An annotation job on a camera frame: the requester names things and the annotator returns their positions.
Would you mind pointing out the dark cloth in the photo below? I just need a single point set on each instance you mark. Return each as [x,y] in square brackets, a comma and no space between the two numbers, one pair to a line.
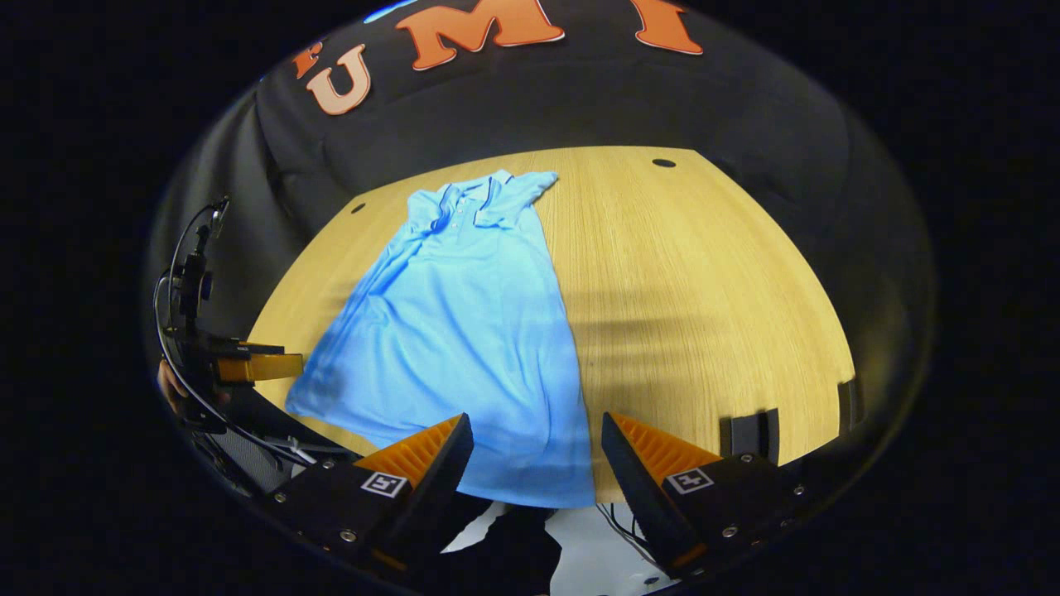
[513,555]

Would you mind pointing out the light blue polo T-shirt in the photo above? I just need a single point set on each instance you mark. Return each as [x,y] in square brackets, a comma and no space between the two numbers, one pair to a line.
[464,331]

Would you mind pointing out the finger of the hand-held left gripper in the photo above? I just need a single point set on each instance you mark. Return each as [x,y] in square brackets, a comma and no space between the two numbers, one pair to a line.
[265,368]
[240,346]

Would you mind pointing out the black table edge bracket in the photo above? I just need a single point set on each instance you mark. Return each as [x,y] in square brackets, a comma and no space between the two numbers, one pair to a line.
[850,406]

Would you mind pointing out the dark mesh panel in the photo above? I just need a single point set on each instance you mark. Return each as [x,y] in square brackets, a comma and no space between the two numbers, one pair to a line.
[240,463]

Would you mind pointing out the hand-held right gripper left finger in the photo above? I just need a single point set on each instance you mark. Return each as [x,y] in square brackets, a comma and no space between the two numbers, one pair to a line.
[439,497]

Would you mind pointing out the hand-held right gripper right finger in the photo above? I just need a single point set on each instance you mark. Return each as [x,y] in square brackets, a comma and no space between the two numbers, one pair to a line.
[642,505]

